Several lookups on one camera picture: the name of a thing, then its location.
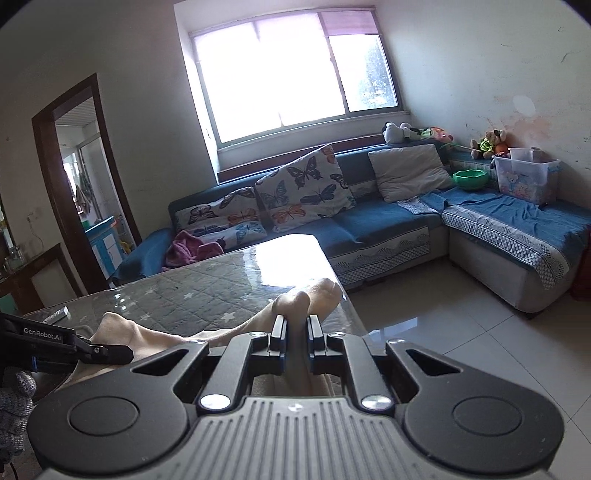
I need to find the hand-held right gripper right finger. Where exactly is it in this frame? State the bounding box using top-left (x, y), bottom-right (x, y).
top-left (306, 315), bottom-right (462, 411)

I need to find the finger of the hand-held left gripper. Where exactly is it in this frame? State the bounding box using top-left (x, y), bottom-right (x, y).
top-left (74, 339), bottom-right (134, 366)

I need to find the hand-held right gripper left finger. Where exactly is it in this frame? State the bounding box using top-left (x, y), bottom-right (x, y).
top-left (131, 314), bottom-right (288, 412)

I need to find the cream long-sleeved top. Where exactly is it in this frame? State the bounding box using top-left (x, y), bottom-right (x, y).
top-left (65, 278), bottom-right (345, 402)

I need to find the person's left hand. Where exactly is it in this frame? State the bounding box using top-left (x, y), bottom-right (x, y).
top-left (0, 369), bottom-right (37, 455)

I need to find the grey remote control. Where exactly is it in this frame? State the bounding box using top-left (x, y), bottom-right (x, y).
top-left (39, 307), bottom-right (70, 326)

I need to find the grey quilted star table cover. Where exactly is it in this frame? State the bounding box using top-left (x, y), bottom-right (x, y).
top-left (23, 234), bottom-right (368, 352)

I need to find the blue cabinet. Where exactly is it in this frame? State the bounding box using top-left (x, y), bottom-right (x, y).
top-left (84, 216), bottom-right (127, 280)

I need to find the purple garment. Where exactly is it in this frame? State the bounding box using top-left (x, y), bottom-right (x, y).
top-left (163, 231), bottom-right (225, 272)

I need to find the blue corner sofa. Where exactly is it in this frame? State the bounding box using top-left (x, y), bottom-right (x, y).
top-left (111, 143), bottom-right (591, 315)

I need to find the long butterfly print pillow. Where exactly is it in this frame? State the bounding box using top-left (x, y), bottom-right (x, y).
top-left (174, 187), bottom-right (269, 250)

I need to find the square butterfly print pillow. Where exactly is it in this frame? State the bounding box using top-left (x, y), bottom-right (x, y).
top-left (255, 144), bottom-right (357, 233)

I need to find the hanging towel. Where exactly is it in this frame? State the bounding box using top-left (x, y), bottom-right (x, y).
top-left (76, 173), bottom-right (93, 215)

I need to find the grey pillow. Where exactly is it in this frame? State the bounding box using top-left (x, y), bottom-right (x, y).
top-left (368, 144), bottom-right (455, 204)

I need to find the checked trim sofa cover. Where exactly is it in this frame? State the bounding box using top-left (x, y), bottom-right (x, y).
top-left (441, 203), bottom-right (573, 291)

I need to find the green bowl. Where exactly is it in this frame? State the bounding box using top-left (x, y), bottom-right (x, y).
top-left (452, 169), bottom-right (489, 191)

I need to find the panda plush toy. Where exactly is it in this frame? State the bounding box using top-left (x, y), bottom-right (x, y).
top-left (383, 122), bottom-right (423, 145)

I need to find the blue towel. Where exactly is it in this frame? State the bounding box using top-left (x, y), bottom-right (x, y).
top-left (418, 189), bottom-right (591, 250)

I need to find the pink and green plush toy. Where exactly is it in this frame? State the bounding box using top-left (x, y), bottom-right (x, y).
top-left (418, 127), bottom-right (455, 145)

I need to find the window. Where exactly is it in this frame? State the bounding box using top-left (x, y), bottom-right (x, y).
top-left (174, 7), bottom-right (411, 151)

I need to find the clear plastic storage box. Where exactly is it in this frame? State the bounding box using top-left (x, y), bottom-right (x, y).
top-left (491, 148), bottom-right (561, 206)

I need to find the brown teddy bear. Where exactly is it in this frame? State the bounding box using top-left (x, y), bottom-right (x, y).
top-left (470, 129), bottom-right (511, 160)

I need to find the dark wooden door frame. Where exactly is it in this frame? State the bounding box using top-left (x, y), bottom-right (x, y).
top-left (31, 72), bottom-right (143, 296)

